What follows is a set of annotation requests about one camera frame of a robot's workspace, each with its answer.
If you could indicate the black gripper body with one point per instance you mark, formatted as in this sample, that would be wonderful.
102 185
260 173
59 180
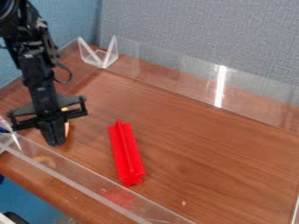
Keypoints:
50 109

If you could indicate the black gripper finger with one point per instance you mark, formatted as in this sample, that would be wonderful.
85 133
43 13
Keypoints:
47 132
59 126

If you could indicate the yellow green toy corn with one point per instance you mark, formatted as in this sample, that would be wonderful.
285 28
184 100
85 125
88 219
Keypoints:
68 126

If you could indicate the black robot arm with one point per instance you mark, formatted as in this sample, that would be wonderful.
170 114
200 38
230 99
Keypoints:
29 42

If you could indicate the red star-shaped plastic bar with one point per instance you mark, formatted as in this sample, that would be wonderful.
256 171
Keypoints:
130 167

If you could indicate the clear acrylic left bracket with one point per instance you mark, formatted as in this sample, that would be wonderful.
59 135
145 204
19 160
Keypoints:
9 137

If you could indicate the clear acrylic corner bracket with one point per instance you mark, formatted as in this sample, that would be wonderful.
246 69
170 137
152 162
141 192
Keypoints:
100 58

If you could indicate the clear acrylic front wall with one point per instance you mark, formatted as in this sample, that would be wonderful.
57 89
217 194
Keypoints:
104 190

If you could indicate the clear acrylic wall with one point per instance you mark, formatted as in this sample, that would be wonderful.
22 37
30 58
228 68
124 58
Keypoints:
104 190
244 93

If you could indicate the clear acrylic back wall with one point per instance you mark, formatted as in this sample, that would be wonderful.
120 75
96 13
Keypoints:
244 93

